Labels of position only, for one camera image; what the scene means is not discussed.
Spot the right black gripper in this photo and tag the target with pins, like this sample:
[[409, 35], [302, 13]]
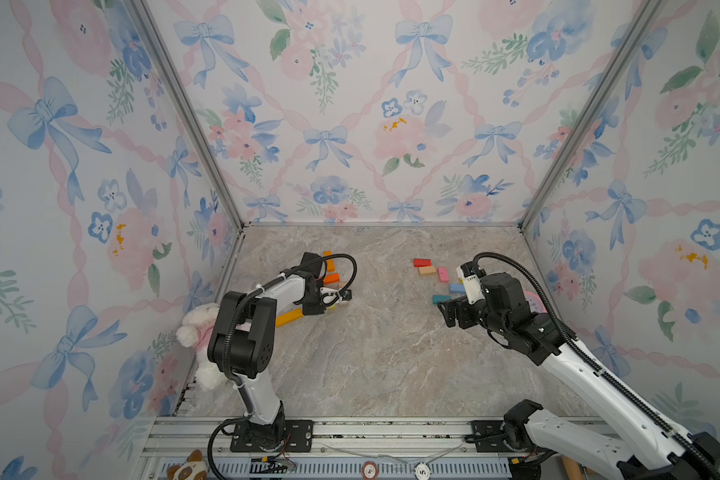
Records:
[[462, 304]]

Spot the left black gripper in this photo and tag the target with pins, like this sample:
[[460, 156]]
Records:
[[313, 310]]

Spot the red-orange block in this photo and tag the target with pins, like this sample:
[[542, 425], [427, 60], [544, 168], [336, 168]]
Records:
[[332, 279]]

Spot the amber yellow block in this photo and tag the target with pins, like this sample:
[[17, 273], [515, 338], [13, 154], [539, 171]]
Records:
[[288, 318]]

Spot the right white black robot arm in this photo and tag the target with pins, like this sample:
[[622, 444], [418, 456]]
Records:
[[646, 443]]

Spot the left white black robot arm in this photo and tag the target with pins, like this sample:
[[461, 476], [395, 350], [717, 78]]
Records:
[[242, 343]]

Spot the light blue block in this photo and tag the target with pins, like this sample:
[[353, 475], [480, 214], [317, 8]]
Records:
[[457, 289]]

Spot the teal block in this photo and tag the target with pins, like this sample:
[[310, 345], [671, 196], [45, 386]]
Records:
[[436, 299]]

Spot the orange small block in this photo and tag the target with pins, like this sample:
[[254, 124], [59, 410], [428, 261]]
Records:
[[329, 264]]

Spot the pink block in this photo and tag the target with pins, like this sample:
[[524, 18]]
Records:
[[443, 274]]

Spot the pink alarm clock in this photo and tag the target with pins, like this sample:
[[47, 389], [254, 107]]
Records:
[[535, 303]]

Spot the white plush bear pink shirt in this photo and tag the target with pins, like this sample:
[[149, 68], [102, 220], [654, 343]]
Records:
[[195, 332]]

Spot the brown white plush toy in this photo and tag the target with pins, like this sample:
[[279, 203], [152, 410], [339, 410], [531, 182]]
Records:
[[194, 467]]

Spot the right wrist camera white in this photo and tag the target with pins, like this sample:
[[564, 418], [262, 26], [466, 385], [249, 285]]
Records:
[[471, 281]]

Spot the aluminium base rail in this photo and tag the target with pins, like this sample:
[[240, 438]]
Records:
[[381, 448]]

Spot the wooden handle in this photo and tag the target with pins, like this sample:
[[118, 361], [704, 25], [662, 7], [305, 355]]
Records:
[[572, 469]]

